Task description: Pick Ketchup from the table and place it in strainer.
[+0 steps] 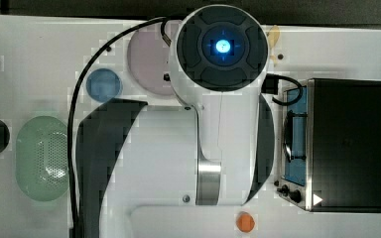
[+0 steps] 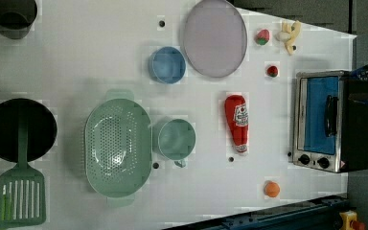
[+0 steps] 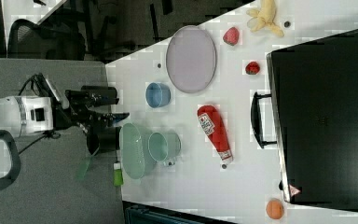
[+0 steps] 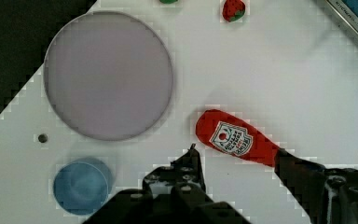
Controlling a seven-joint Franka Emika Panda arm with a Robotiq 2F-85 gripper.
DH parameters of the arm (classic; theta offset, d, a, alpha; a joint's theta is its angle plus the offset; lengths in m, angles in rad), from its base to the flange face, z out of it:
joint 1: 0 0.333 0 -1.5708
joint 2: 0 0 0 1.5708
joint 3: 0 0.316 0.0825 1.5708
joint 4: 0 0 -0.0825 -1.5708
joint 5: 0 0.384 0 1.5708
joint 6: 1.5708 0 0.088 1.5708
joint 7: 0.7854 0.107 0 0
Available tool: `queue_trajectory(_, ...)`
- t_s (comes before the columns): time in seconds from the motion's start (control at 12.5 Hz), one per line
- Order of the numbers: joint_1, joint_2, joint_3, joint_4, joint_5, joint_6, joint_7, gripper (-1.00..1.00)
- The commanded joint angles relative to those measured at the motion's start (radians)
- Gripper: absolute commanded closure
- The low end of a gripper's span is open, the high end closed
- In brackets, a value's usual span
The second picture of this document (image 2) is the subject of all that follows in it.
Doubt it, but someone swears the red ketchup bottle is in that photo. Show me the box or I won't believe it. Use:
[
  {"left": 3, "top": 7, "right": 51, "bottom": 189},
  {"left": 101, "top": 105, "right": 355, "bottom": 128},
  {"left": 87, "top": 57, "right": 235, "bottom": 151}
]
[{"left": 224, "top": 95, "right": 248, "bottom": 153}]

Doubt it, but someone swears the green oval strainer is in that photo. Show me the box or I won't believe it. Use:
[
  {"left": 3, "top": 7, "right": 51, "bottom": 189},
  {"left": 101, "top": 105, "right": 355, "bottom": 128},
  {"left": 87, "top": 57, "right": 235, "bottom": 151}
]
[{"left": 84, "top": 89, "right": 152, "bottom": 207}]

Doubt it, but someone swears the green mug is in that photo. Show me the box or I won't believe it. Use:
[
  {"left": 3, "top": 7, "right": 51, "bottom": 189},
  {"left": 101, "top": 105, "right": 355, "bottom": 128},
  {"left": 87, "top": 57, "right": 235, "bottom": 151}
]
[{"left": 152, "top": 118, "right": 196, "bottom": 168}]

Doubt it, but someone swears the blue bowl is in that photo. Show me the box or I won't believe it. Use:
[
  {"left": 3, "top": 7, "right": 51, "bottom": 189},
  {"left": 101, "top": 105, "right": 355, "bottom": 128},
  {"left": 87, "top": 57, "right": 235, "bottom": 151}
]
[{"left": 148, "top": 47, "right": 186, "bottom": 84}]

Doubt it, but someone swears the grey round plate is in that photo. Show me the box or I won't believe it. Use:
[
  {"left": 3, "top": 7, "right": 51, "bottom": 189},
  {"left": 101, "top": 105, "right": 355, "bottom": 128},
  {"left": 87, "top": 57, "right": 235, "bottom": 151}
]
[{"left": 183, "top": 0, "right": 247, "bottom": 78}]

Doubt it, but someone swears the small toy strawberry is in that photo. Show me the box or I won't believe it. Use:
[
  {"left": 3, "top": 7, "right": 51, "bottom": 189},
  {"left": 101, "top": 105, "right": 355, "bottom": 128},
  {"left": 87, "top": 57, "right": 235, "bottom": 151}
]
[{"left": 266, "top": 66, "right": 279, "bottom": 78}]

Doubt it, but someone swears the large toy strawberry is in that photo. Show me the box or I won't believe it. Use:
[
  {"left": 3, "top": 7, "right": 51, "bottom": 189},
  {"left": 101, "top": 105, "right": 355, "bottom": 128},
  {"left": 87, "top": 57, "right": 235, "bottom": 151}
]
[{"left": 255, "top": 29, "right": 270, "bottom": 45}]

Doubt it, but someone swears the toy orange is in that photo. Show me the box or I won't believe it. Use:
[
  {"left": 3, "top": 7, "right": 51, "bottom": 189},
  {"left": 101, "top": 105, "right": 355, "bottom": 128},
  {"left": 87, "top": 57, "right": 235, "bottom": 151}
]
[{"left": 264, "top": 181, "right": 281, "bottom": 197}]

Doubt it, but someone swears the toy peeled banana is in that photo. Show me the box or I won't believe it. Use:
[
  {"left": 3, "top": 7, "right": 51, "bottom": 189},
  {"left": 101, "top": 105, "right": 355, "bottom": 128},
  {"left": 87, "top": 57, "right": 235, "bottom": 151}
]
[{"left": 275, "top": 20, "right": 301, "bottom": 56}]

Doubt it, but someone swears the black toaster oven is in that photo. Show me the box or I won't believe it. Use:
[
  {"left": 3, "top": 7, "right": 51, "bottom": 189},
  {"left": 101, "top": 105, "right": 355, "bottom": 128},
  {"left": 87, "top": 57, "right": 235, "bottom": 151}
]
[{"left": 292, "top": 71, "right": 368, "bottom": 173}]

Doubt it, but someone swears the black frying pan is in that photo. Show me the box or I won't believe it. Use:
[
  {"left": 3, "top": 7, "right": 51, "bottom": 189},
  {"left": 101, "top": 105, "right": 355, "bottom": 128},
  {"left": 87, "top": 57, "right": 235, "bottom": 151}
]
[{"left": 0, "top": 98, "right": 58, "bottom": 164}]

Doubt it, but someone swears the green slotted spatula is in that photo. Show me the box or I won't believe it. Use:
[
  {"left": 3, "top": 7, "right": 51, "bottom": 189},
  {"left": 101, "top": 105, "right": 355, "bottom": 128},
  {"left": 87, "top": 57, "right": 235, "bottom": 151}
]
[{"left": 0, "top": 109, "right": 46, "bottom": 229}]

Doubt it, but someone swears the yellow red emergency button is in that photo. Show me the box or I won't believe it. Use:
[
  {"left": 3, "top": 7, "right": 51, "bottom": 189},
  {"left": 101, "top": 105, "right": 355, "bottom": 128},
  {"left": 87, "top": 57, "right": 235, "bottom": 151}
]
[{"left": 339, "top": 211, "right": 366, "bottom": 230}]

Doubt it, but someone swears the black pot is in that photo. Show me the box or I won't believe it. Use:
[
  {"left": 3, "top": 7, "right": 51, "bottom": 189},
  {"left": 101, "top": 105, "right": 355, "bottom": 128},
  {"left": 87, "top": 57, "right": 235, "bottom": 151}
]
[{"left": 0, "top": 0, "right": 38, "bottom": 30}]

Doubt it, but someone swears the blue metal frame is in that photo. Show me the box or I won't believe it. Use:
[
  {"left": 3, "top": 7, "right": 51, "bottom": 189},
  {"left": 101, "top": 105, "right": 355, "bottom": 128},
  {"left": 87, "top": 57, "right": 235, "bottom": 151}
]
[{"left": 164, "top": 195, "right": 350, "bottom": 230}]

